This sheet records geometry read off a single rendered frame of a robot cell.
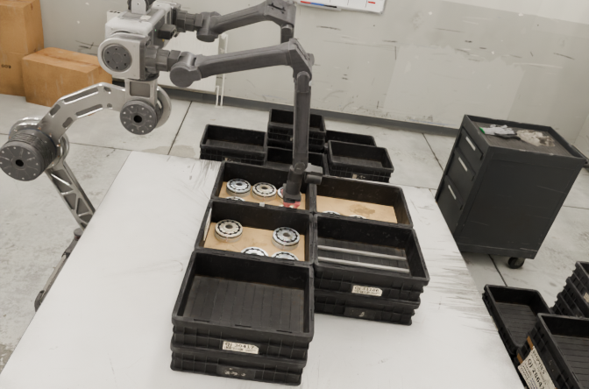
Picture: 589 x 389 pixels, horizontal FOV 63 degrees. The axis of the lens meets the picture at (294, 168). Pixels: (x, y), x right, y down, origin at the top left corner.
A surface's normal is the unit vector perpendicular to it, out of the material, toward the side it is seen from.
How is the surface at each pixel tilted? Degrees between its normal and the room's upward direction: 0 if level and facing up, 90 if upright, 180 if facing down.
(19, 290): 0
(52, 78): 88
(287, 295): 0
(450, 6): 90
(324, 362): 0
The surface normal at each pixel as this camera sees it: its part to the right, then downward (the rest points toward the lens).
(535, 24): 0.01, 0.50
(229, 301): 0.15, -0.85
